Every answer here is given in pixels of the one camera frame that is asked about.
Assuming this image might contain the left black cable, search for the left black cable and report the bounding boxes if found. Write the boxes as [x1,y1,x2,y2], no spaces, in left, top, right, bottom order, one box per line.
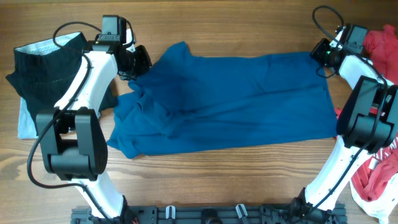
[26,21,114,224]

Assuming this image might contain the blue t-shirt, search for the blue t-shirt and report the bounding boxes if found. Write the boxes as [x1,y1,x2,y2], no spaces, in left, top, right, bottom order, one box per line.
[108,42,336,159]

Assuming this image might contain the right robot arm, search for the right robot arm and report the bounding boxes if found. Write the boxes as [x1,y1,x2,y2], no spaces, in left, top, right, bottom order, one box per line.
[289,24,397,223]

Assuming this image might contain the right black cable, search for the right black cable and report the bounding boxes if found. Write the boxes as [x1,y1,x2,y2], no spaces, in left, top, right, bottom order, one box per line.
[292,5,389,224]

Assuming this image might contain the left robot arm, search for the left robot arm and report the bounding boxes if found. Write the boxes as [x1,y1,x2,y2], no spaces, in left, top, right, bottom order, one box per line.
[27,15,152,223]

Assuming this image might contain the red printed t-shirt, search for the red printed t-shirt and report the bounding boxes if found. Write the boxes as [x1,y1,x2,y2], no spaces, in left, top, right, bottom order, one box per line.
[334,24,398,224]

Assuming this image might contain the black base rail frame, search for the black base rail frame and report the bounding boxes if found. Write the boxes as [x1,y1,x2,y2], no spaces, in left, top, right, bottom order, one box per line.
[70,204,348,224]

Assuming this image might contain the black folded shorts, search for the black folded shorts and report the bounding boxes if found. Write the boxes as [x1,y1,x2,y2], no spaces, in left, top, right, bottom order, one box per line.
[5,31,119,136]

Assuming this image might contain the black cable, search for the black cable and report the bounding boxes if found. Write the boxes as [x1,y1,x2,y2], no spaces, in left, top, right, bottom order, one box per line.
[26,21,114,224]
[292,5,389,224]

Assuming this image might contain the light grey folded garment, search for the light grey folded garment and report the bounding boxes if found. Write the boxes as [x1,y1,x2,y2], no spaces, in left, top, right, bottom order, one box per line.
[17,98,37,139]

